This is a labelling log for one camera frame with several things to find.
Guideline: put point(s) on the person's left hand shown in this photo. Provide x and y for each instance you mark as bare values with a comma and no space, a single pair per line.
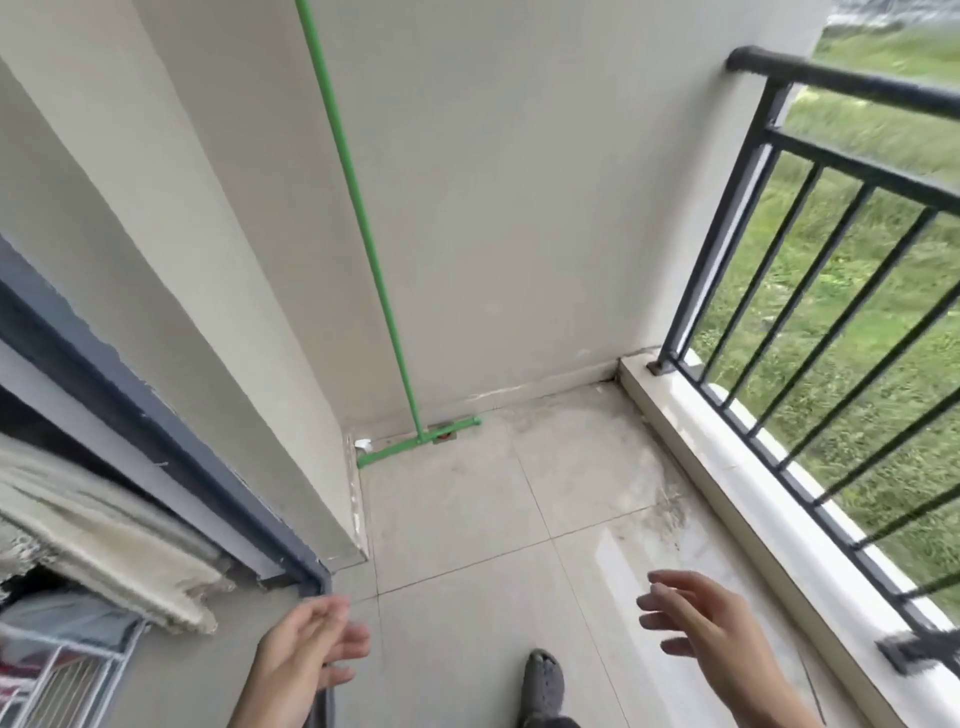
300,652

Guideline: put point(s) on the person's right hand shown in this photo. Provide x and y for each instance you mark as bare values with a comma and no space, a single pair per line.
720,630

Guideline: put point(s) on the person's left fingers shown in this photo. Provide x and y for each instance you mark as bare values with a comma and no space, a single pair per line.
341,641

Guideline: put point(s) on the person's right fingers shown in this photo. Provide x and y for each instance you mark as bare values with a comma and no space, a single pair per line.
675,609

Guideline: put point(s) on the person's right forearm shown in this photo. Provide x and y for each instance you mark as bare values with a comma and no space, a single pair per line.
772,697

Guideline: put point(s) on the person's left forearm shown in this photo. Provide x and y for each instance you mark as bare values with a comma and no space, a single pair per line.
270,705

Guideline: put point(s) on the white stone railing ledge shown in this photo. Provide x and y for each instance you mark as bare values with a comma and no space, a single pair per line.
750,510

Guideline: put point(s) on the gray perforated clog shoe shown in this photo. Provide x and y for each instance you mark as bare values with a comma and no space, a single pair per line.
541,682

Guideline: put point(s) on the rusty floor drain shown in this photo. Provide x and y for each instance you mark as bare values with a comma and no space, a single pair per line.
444,434

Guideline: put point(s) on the gray cloth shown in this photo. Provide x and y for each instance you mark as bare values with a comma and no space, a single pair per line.
67,619

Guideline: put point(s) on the beige fabric curtain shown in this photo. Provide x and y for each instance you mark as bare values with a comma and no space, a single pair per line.
90,525

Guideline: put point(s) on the red cloth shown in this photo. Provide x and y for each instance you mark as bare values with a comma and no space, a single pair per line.
22,665

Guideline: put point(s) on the green grass lawn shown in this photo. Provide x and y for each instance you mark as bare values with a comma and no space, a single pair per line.
862,300

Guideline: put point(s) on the black metal balcony railing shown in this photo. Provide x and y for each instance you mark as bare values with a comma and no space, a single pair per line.
825,76

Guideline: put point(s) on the gray sliding door frame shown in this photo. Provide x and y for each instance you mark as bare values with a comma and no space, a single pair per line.
150,421

